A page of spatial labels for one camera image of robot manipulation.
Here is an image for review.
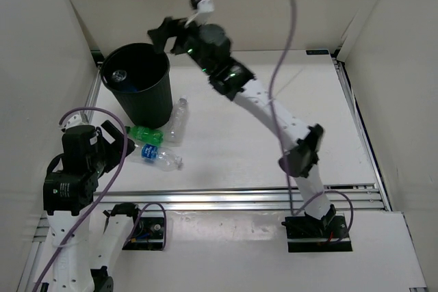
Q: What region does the blue label Pocari bottle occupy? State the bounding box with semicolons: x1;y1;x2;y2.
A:
110;69;138;93

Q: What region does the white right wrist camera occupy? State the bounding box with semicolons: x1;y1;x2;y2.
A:
185;0;215;27

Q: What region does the clear Aquafina bottle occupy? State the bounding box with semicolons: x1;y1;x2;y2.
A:
127;144;183;172

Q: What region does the green plastic soda bottle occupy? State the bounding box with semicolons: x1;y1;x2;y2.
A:
125;126;164;146

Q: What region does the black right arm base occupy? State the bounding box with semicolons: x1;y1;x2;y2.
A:
281;215;353;253

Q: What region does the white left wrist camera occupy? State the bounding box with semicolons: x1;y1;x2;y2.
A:
59;111;89;132

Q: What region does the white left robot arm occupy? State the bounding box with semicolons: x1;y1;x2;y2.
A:
35;119;144;291

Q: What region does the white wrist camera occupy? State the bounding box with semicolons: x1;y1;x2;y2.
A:
185;0;215;27
59;111;89;132

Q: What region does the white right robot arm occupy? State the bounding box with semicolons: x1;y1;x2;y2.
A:
147;17;335;237

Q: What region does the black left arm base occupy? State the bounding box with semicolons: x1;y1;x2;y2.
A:
123;217;166;251

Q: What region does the clear unlabelled plastic bottle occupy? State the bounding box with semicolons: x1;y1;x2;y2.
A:
164;95;189;144

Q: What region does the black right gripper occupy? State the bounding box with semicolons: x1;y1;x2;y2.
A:
150;14;216;76

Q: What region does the aluminium front frame rail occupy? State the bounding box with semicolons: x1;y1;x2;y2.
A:
99;185;389;211

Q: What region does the white zip tie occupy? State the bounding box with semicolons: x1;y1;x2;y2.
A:
269;66;305;103

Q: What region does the black plastic waste bin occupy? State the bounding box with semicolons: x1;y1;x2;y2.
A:
100;43;173;129

